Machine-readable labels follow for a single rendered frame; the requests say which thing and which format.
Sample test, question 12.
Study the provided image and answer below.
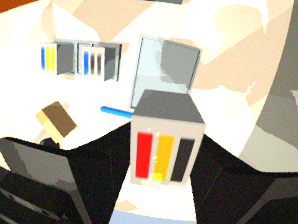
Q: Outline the blue flat bar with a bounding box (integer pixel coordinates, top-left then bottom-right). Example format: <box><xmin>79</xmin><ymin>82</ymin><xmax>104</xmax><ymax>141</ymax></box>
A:
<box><xmin>100</xmin><ymin>105</ymin><xmax>133</xmax><ymax>119</ymax></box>

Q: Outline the beige flat panel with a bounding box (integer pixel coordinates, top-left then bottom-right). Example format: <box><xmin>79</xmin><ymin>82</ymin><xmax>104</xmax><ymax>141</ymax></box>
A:
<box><xmin>238</xmin><ymin>0</ymin><xmax>298</xmax><ymax>173</ymax></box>

